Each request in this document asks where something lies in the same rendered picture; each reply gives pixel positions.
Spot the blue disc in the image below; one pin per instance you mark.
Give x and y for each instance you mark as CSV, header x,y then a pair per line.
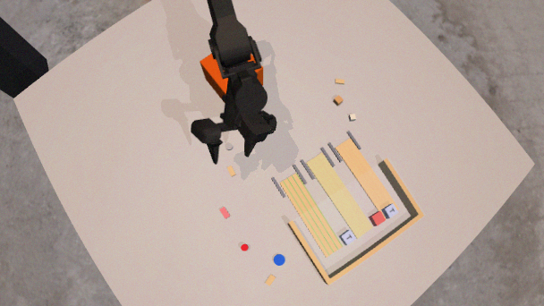
x,y
279,259

